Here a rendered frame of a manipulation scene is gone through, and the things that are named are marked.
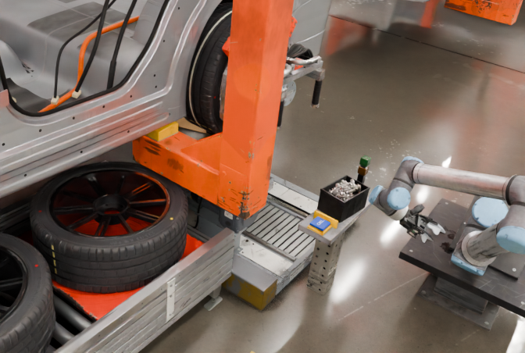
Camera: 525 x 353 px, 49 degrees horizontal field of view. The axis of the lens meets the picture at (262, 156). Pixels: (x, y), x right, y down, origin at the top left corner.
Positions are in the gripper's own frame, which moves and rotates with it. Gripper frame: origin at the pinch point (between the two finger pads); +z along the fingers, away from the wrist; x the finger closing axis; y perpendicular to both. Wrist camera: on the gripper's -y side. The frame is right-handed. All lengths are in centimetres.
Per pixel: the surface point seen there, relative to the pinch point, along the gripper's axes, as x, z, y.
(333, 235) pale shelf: -17.1, -41.1, 21.0
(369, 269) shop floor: -54, 1, -7
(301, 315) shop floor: -57, -26, 38
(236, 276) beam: -63, -61, 35
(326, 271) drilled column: -44, -26, 18
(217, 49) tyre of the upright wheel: -5, -128, -23
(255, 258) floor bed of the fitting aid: -69, -54, 16
